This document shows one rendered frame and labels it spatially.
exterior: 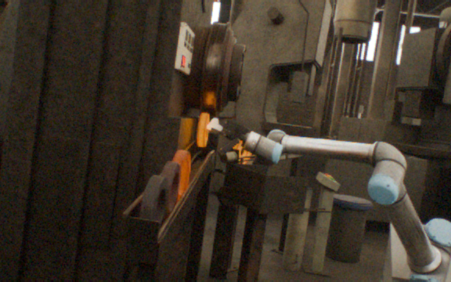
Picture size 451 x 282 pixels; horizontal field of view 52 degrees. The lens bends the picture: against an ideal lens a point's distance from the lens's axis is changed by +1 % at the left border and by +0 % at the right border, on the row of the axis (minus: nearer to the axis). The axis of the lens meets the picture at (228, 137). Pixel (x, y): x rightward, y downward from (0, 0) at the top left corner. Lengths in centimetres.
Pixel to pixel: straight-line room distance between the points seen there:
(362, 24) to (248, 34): 627
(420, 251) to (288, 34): 324
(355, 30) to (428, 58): 552
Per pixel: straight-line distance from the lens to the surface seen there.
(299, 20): 499
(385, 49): 1125
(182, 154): 152
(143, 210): 115
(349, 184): 438
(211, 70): 206
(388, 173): 191
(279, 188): 166
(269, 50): 498
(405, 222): 206
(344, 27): 1106
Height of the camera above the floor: 91
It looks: 3 degrees down
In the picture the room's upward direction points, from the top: 8 degrees clockwise
